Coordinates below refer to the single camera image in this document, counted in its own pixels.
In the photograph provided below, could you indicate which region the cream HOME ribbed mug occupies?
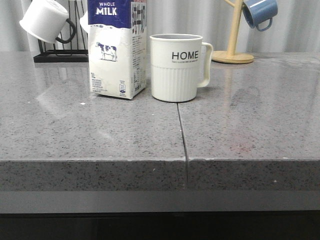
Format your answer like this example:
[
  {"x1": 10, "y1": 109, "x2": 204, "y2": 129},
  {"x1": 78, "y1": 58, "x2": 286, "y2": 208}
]
[{"x1": 149, "y1": 33, "x2": 214, "y2": 103}]

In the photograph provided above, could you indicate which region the white blue milk carton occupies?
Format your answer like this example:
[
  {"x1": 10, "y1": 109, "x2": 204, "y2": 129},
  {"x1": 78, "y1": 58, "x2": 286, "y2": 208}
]
[{"x1": 87, "y1": 0, "x2": 147, "y2": 100}]

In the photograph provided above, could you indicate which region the wooden mug tree stand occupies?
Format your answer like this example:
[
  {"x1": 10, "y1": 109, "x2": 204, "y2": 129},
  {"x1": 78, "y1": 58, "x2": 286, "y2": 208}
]
[{"x1": 211, "y1": 0, "x2": 254, "y2": 64}]

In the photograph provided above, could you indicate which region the right white enamel mug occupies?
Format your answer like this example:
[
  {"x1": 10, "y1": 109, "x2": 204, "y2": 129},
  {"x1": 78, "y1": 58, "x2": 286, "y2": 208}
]
[{"x1": 79, "y1": 11, "x2": 90, "y2": 33}]

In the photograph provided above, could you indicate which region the white enamel mug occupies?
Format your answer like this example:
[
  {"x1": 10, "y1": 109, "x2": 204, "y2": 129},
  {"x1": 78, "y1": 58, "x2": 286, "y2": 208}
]
[
  {"x1": 19, "y1": 0, "x2": 77, "y2": 44},
  {"x1": 79, "y1": 11, "x2": 90, "y2": 33}
]

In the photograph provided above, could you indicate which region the blue hanging mug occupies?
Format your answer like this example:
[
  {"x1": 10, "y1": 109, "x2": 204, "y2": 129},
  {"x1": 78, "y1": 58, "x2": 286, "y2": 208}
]
[{"x1": 242, "y1": 0, "x2": 278, "y2": 32}]

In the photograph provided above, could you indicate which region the left white enamel mug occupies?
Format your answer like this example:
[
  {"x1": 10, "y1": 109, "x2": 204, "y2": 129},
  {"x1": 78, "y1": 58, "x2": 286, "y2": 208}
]
[{"x1": 19, "y1": 0, "x2": 77, "y2": 44}]

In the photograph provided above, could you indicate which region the black wire mug rack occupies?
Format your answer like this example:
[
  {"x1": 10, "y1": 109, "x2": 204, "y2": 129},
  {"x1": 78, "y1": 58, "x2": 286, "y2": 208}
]
[{"x1": 33, "y1": 0, "x2": 89, "y2": 63}]

